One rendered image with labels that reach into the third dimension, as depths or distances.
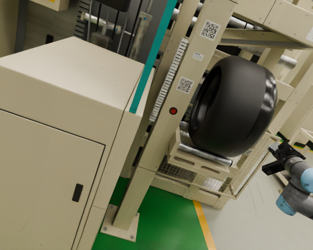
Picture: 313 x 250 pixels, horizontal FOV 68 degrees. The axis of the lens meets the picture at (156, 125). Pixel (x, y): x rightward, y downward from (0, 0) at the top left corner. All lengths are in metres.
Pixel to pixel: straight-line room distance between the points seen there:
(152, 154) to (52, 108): 0.89
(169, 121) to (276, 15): 0.84
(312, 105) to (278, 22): 4.12
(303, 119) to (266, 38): 4.07
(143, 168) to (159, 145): 0.21
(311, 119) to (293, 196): 4.81
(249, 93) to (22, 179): 0.98
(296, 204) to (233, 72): 0.62
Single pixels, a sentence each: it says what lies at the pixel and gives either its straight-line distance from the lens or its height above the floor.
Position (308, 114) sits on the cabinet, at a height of 0.73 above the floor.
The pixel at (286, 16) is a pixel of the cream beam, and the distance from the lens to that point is 1.59.
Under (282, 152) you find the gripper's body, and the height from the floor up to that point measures 1.19.
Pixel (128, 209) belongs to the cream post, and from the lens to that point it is 1.78.
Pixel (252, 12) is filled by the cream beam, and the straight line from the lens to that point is 1.53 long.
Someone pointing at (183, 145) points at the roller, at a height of 0.91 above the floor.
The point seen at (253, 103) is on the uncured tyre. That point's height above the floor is 1.30.
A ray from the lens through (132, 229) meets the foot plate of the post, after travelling 1.98.
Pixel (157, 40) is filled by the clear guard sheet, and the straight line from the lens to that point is 0.56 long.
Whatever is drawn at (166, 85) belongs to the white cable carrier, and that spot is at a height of 1.18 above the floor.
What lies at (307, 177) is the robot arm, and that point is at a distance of 0.96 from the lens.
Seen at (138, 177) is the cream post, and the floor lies 0.53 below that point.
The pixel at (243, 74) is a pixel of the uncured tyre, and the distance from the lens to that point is 1.20.
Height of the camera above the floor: 1.53
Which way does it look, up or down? 26 degrees down
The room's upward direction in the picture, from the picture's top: 23 degrees clockwise
